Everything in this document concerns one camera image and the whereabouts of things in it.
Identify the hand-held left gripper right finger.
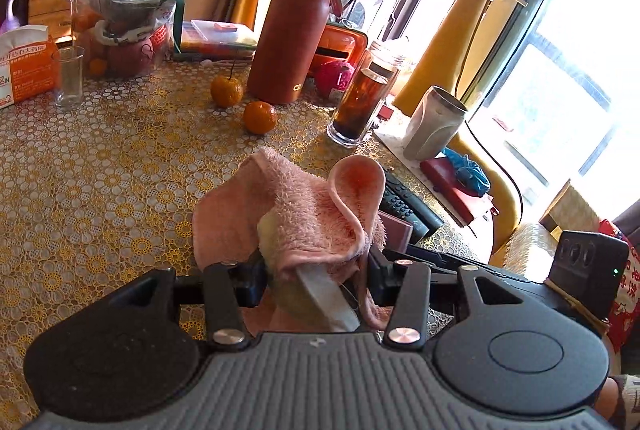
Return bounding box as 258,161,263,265
367,251,532,352

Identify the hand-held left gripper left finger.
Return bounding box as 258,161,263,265
132,260,272,352

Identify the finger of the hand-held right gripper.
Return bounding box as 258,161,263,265
387,246,466,272

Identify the pale green and white object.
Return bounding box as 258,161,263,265
256,210,361,333

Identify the pink fluffy towel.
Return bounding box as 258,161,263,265
192,146,388,331

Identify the red printed cushion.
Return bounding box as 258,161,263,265
597,219,640,353

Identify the black remote control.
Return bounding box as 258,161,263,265
381,170,445,243

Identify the cardboard box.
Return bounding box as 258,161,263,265
537,179,601,241

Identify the cream lace cushion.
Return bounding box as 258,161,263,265
502,223,556,281

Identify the red wallet with blue cloth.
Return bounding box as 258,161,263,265
420,155,501,226

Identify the blue crumpled cloth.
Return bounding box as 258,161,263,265
442,147,492,197

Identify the silver and white tumbler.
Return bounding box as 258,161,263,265
401,85,469,161

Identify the glass bottle of tea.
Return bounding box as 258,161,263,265
327,68,390,147

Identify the tangerine with stem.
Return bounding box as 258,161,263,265
210,60,245,108

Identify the pink round fruit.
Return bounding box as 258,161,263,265
314,60,355,100

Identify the clear glass jar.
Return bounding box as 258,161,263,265
367,39,407,84

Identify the orange lunch box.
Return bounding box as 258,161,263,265
312,21,368,74

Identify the large red-brown water bottle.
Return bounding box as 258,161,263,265
246,0,335,106

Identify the stack of colourful books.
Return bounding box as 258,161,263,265
172,19,261,61

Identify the beige giraffe figure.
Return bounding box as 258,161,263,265
392,0,526,111

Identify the clear drinking glass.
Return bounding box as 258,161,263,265
51,45,86,108

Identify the plastic bag with fruit basket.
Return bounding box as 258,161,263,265
66,0,188,78

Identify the orange and white tissue box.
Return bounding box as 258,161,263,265
0,24,62,111

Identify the wooden sideboard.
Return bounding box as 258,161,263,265
0,0,76,42

